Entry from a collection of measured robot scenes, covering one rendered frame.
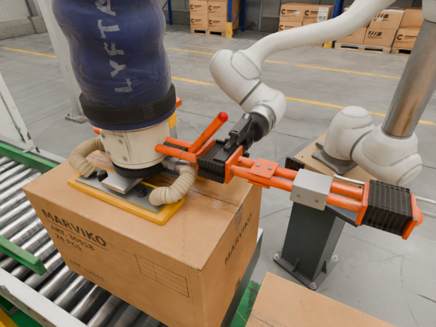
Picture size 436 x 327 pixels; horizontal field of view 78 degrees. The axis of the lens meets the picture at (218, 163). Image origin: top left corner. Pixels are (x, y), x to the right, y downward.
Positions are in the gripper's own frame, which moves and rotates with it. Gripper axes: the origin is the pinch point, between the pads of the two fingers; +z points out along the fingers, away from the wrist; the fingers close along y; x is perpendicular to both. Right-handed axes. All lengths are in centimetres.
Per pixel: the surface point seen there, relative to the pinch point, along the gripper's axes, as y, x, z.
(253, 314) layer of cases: 66, -12, -1
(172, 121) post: 23, 52, -49
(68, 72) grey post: 61, 279, -158
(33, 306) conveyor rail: 61, 59, 34
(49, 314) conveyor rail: 61, 51, 33
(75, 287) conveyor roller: 66, 55, 21
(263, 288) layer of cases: 66, -12, -12
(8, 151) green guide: 57, 164, -21
